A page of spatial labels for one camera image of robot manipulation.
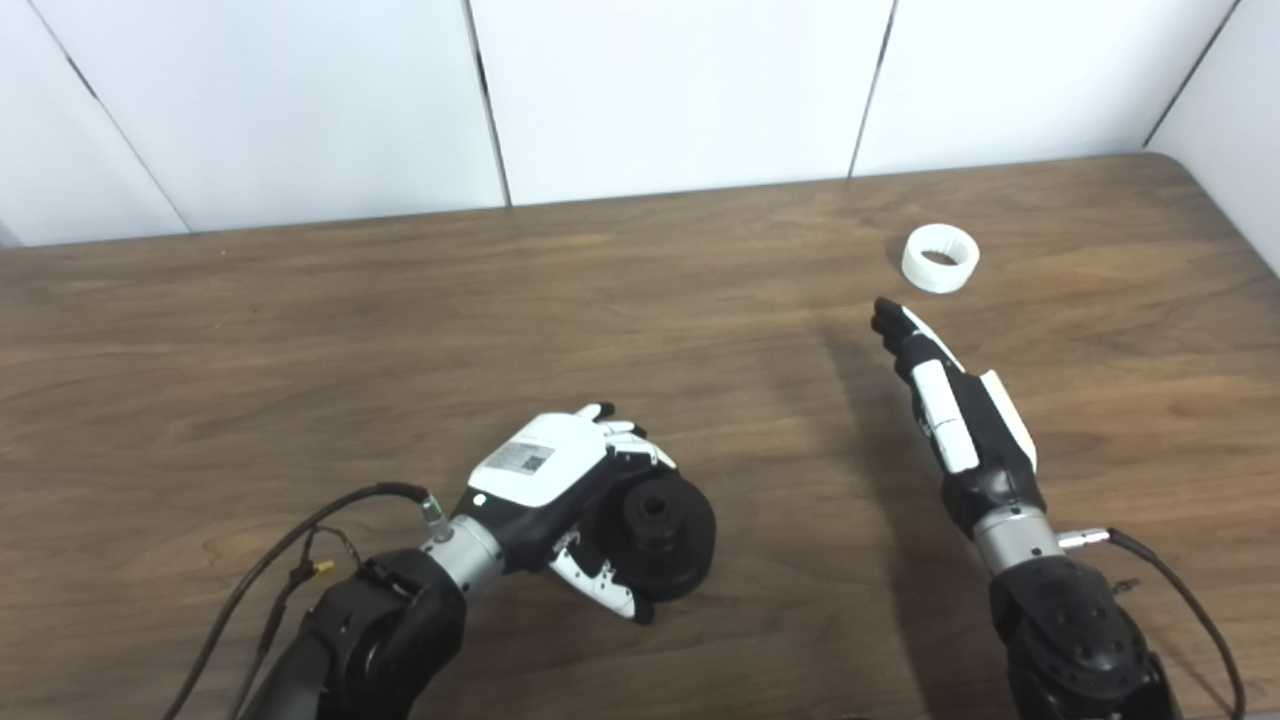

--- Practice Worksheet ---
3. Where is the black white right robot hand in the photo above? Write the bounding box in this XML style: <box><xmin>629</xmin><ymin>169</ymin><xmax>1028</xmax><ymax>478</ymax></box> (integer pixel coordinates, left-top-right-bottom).
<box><xmin>870</xmin><ymin>297</ymin><xmax>1046</xmax><ymax>541</ymax></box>

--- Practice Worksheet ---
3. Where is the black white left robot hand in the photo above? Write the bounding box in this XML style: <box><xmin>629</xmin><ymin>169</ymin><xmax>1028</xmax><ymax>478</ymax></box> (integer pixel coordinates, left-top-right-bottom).
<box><xmin>455</xmin><ymin>403</ymin><xmax>678</xmax><ymax>626</ymax></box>

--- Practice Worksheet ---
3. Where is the round black stepped part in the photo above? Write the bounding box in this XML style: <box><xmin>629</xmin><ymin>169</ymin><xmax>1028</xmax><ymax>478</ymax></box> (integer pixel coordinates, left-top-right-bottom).
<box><xmin>580</xmin><ymin>472</ymin><xmax>717</xmax><ymax>604</ymax></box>

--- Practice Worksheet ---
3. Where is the white plastic ring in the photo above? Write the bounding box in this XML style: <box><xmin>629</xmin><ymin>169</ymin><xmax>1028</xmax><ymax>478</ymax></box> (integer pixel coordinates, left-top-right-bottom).
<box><xmin>901</xmin><ymin>224</ymin><xmax>981</xmax><ymax>294</ymax></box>

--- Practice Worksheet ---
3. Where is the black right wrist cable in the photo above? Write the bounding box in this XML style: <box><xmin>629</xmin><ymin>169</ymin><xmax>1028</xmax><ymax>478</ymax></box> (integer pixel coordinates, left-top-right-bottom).
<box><xmin>1057</xmin><ymin>527</ymin><xmax>1247</xmax><ymax>720</ymax></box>

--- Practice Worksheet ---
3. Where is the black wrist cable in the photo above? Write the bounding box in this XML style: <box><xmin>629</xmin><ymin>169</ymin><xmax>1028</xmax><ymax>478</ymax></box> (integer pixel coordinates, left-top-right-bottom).
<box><xmin>160</xmin><ymin>483</ymin><xmax>447</xmax><ymax>720</ymax></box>
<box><xmin>1057</xmin><ymin>527</ymin><xmax>1247</xmax><ymax>720</ymax></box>

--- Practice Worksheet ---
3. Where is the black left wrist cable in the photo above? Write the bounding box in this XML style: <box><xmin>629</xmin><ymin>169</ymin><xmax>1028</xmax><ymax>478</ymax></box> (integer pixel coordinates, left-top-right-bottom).
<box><xmin>160</xmin><ymin>483</ymin><xmax>447</xmax><ymax>720</ymax></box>

